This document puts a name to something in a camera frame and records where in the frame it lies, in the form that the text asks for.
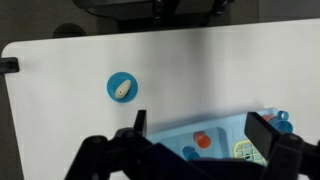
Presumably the orange cup under mug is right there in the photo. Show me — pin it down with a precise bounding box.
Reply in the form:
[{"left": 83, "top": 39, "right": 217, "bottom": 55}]
[{"left": 261, "top": 114, "right": 276, "bottom": 123}]

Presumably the blue toy sink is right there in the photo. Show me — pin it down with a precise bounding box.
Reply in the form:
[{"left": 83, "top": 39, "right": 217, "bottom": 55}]
[{"left": 146, "top": 107, "right": 295, "bottom": 168}]

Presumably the black equipment stand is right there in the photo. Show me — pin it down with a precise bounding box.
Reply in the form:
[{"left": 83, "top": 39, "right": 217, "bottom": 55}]
[{"left": 73, "top": 0, "right": 234, "bottom": 28}]

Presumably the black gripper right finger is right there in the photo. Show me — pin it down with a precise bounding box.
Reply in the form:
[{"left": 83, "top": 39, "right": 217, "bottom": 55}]
[{"left": 244, "top": 111, "right": 320, "bottom": 180}]

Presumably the blue toy mug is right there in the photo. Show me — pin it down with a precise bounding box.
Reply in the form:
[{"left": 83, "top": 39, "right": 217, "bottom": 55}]
[{"left": 268, "top": 110, "right": 294, "bottom": 135}]

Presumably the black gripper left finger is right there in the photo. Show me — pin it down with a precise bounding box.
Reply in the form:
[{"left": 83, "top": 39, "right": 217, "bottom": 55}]
[{"left": 64, "top": 109, "right": 201, "bottom": 180}]

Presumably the blue round plate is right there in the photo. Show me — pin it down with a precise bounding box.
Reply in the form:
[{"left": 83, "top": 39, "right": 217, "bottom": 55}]
[{"left": 106, "top": 71, "right": 139, "bottom": 104}]

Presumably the yellow dish rack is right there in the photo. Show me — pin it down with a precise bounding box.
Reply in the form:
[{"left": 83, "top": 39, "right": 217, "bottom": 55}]
[{"left": 232, "top": 139, "right": 268, "bottom": 166}]

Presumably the orange toy cup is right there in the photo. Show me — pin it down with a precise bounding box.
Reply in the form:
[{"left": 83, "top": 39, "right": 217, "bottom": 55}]
[{"left": 193, "top": 131, "right": 212, "bottom": 149}]

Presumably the cream toy bottle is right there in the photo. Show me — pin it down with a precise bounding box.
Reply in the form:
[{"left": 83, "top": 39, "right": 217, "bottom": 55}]
[{"left": 114, "top": 79, "right": 132, "bottom": 100}]

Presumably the black round perforated disc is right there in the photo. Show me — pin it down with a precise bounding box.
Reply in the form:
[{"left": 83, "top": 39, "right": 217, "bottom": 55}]
[{"left": 52, "top": 22, "right": 88, "bottom": 39}]

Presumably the black table clamp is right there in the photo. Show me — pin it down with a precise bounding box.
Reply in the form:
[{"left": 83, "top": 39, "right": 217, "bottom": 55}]
[{"left": 0, "top": 57, "right": 20, "bottom": 75}]

